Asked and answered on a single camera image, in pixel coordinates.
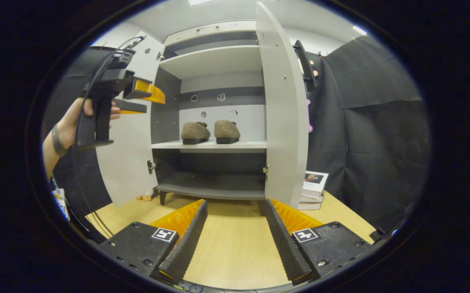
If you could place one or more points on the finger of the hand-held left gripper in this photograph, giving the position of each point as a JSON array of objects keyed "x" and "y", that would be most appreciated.
[
  {"x": 131, "y": 106},
  {"x": 145, "y": 90}
]

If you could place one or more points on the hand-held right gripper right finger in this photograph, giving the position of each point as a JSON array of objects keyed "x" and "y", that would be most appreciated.
[{"x": 285, "y": 244}]

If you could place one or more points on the grey cabinet door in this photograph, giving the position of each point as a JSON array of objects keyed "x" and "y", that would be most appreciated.
[
  {"x": 125, "y": 162},
  {"x": 285, "y": 142}
]

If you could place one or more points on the grey shoe cabinet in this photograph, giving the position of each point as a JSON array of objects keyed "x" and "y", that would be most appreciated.
[{"x": 214, "y": 61}]

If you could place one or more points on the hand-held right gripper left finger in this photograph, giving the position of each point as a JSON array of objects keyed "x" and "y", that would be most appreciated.
[{"x": 188, "y": 244}]

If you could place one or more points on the white blue printed item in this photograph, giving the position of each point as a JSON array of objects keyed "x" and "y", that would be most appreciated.
[{"x": 61, "y": 203}]

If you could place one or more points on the dark wristband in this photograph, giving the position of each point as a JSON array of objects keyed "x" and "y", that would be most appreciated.
[{"x": 57, "y": 142}]

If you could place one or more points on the small ceiling light panel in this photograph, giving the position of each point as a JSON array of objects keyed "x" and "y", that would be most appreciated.
[{"x": 359, "y": 30}]

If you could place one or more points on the brown fuzzy shoe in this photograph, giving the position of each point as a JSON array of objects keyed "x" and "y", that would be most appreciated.
[
  {"x": 194, "y": 131},
  {"x": 226, "y": 129}
]

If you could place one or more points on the white book with dark photo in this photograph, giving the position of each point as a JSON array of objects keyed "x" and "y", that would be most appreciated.
[{"x": 315, "y": 185}]

